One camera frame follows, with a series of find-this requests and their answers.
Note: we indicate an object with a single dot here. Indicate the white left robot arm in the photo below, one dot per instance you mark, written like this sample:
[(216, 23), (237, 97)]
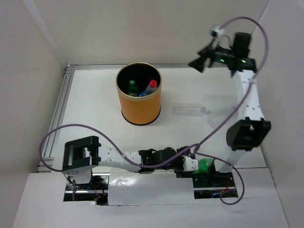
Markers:
[(82, 155)]

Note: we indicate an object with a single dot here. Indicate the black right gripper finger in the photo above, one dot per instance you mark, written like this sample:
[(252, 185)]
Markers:
[(200, 64), (207, 51)]

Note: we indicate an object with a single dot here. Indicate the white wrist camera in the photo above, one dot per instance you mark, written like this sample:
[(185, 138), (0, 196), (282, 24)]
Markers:
[(217, 32), (190, 164)]

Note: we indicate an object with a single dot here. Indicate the clear bottle without label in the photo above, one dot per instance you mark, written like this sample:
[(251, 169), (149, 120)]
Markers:
[(187, 109)]

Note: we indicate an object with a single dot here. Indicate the orange cylindrical bin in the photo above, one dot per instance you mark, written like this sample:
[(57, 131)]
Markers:
[(139, 110)]

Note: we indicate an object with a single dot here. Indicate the clear bottle red label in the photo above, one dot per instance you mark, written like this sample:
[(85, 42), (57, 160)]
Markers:
[(151, 87)]

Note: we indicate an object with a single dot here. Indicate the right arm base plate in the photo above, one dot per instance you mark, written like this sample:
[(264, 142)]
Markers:
[(207, 187)]

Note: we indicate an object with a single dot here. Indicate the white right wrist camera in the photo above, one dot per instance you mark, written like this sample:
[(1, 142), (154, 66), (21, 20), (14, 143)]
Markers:
[(217, 32)]

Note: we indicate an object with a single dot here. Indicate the clear bottle blue label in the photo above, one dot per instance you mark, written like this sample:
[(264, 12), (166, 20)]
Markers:
[(142, 94)]

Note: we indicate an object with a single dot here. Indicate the crushed green plastic bottle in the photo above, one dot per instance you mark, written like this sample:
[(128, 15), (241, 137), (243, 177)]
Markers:
[(204, 166)]

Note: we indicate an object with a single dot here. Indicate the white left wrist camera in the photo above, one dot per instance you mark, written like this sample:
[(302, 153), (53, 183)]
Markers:
[(190, 164)]

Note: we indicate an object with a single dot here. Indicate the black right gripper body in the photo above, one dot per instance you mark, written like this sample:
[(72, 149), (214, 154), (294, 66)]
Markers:
[(221, 55)]

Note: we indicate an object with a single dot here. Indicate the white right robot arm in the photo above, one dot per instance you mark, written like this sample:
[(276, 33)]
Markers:
[(251, 128)]

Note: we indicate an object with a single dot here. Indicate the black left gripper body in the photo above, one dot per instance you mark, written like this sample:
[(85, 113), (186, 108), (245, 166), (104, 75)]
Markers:
[(176, 165)]

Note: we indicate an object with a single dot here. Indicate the small green bottle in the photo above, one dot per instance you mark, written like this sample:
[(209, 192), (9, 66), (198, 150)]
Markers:
[(133, 89)]

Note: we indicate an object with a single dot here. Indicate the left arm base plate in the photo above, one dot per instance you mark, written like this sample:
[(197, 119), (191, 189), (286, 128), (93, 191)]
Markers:
[(96, 190)]

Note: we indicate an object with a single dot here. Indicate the small crumpled clear bottle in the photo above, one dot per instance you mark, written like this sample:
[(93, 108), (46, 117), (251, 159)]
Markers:
[(215, 120)]

